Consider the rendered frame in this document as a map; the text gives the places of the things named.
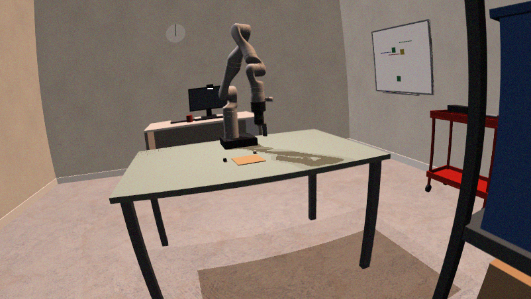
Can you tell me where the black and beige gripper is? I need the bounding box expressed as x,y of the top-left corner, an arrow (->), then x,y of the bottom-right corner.
250,92 -> 273,136

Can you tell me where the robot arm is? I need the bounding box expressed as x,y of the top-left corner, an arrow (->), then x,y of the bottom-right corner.
218,24 -> 266,139

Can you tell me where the orange square mat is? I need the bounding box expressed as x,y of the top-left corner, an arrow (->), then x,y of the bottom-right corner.
231,154 -> 266,165

